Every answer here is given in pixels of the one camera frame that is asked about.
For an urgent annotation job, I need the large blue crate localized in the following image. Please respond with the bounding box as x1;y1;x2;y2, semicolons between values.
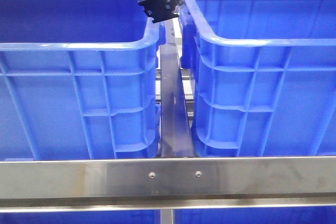
1;0;165;161
180;0;335;157

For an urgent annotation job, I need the blue crate lower left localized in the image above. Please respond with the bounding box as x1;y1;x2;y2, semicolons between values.
1;210;160;223

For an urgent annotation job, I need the blue crate lower right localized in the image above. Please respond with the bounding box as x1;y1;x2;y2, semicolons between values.
175;206;335;223

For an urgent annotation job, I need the left rail screw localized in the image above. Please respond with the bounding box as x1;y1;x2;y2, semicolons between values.
149;172;156;178

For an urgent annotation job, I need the large blue crate left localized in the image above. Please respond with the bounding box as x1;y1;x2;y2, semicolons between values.
1;0;165;161

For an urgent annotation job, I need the right rail screw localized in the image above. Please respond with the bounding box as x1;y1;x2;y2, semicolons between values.
195;171;202;177

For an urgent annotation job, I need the large blue crate right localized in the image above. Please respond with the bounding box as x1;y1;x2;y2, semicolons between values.
180;0;335;157

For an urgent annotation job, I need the steel front rack rail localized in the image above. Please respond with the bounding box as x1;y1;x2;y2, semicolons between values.
1;156;335;212

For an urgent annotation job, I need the rail screw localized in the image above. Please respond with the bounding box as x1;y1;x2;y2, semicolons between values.
149;172;156;178
195;171;202;177

